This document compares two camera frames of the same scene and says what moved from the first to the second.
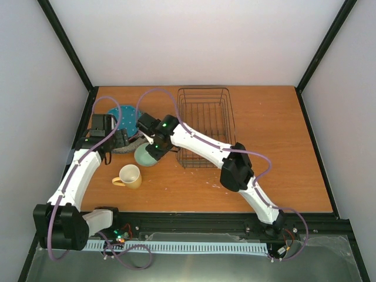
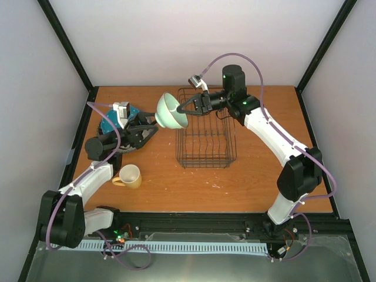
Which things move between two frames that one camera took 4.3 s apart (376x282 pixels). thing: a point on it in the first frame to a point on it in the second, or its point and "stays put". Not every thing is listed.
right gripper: x=155 y=154 to x=198 y=102
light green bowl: x=142 y=156 to x=167 y=114
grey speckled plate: x=133 y=145 stays put
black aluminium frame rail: x=136 y=224 stays put
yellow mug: x=130 y=176 stays put
